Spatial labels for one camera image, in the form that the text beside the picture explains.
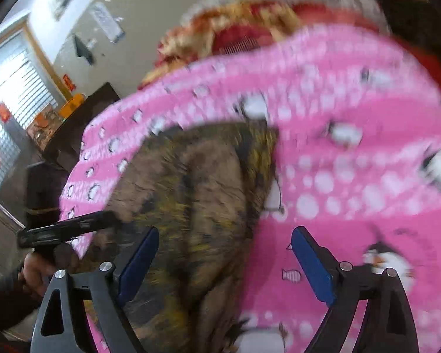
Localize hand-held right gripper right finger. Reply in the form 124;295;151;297
291;227;421;353

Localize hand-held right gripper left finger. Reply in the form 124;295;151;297
29;226;160;353

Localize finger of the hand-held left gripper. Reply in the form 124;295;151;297
17;211;119;249

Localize brown olive fuzzy garment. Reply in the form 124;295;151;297
83;121;282;353

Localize person's left hand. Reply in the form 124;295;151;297
18;243;80;298

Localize pink penguin print blanket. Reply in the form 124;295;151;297
59;24;441;353

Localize dark wooden cabinet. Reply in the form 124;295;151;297
43;82;123;171

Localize orange items on cabinet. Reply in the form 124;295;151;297
26;94;86;144

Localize window with white blinds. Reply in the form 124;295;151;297
0;29;61;192

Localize yellow red patterned cloth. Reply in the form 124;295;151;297
138;0;302;91

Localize black wall fixture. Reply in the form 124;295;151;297
73;34;96;67

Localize white wall poster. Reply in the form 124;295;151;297
90;2;126;44

